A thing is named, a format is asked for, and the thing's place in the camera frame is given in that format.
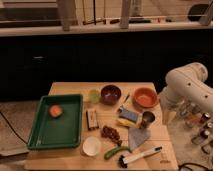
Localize white handled black brush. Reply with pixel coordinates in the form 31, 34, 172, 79
118, 146, 162, 168

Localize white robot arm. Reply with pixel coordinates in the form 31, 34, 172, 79
159, 62, 213, 124

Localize orange bowl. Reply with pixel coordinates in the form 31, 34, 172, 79
133, 87, 158, 108

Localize white bowl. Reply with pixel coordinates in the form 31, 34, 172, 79
82, 136, 101, 156

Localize light green cup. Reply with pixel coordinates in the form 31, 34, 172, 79
88, 89, 100, 104

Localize brown rectangular block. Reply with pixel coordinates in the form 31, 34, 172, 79
86, 109, 99, 130

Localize blue sponge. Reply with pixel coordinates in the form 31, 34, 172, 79
118, 106, 138, 123

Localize brown grape bunch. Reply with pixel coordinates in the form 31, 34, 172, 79
101, 126, 122, 146

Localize metal cup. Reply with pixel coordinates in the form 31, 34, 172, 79
140, 111, 155, 128

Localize orange fruit in tray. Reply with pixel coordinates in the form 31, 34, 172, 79
49, 105, 63, 118

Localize grey cloth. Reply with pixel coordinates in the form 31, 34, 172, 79
128, 128, 151, 150

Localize green cucumber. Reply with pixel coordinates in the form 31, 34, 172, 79
104, 146, 132, 160

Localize green plastic tray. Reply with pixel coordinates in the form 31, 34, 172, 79
27, 94, 83, 150

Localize black cable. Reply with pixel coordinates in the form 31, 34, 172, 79
0, 111, 28, 145

